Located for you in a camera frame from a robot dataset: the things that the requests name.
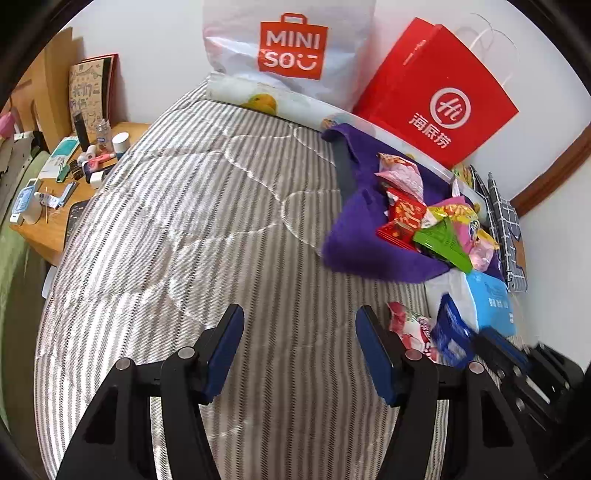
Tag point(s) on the yellow chips bag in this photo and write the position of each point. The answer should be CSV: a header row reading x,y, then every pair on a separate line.
x,y
464,175

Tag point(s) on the red paper shopping bag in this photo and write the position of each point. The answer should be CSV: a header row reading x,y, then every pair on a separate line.
x,y
415,83

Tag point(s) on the grey checked fabric with star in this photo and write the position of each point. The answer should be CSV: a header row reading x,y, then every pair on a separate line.
x,y
508,230

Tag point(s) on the small pink snack packet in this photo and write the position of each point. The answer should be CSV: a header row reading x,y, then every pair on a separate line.
x,y
482,256

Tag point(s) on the white plastic wrapper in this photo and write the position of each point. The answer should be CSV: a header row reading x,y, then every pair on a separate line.
x,y
450,286

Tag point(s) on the wooden headboard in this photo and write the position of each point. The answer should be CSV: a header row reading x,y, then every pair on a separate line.
x,y
51,78

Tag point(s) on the blue snack packet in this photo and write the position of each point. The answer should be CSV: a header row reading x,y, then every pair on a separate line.
x,y
450,332

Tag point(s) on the white plastic shopping bag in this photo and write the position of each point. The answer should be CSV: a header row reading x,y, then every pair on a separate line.
x,y
240,46

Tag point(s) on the pink and yellow snack bag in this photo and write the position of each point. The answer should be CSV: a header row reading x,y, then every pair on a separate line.
x,y
464,221

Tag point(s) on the white round jar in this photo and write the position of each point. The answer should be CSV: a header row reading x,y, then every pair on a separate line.
x,y
121,142

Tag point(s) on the dark slim bottle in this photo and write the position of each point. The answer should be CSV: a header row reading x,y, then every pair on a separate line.
x,y
80,129

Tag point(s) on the green snack packet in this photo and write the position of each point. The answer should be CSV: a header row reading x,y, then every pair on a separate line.
x,y
441,240

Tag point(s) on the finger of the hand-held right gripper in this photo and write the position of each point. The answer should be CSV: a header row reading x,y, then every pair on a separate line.
x,y
501,350

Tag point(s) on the wooden bedside desk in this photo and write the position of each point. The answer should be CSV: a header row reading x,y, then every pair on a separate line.
x,y
55,230

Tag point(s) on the red and white snack packet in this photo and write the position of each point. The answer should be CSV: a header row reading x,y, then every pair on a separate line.
x,y
413,330

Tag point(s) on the rolled fruit-print white mat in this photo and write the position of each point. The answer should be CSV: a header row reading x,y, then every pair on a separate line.
x,y
240,92

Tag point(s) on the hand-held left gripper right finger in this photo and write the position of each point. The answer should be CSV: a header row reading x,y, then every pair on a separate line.
x,y
374,355

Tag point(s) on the small white box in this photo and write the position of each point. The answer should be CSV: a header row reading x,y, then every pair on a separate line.
x,y
97,179

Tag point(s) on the striped grey bed quilt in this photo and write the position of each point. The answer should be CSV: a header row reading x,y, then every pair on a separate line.
x,y
184,207

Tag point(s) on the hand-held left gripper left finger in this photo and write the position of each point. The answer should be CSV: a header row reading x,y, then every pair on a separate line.
x,y
226,355

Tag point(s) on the green bedsheet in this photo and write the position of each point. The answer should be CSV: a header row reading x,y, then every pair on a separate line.
x,y
18,286

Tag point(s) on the printed hardcover book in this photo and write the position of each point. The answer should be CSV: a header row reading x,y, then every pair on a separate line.
x,y
90,87

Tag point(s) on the clear small jar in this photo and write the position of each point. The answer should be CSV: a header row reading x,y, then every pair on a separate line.
x,y
103,134

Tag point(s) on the purple cloth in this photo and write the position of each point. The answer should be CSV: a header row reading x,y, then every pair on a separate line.
x,y
360,240

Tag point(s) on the teal and white box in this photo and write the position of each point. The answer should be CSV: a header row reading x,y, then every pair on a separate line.
x,y
62,154

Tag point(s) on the white and blue bottle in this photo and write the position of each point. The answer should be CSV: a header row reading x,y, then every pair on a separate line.
x,y
25,201

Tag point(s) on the blue tissue pack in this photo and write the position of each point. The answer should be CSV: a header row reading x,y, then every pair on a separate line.
x,y
491,300

